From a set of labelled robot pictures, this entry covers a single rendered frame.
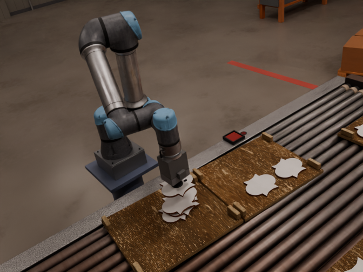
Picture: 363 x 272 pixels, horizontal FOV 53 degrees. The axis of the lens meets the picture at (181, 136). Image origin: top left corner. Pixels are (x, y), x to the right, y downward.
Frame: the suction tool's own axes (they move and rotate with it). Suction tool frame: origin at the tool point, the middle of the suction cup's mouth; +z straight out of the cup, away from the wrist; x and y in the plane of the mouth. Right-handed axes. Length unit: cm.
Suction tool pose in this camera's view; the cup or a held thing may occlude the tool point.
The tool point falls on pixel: (177, 186)
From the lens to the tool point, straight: 135.9
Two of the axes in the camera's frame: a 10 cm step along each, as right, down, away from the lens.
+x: -6.7, -3.3, 6.7
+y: 7.3, -4.6, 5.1
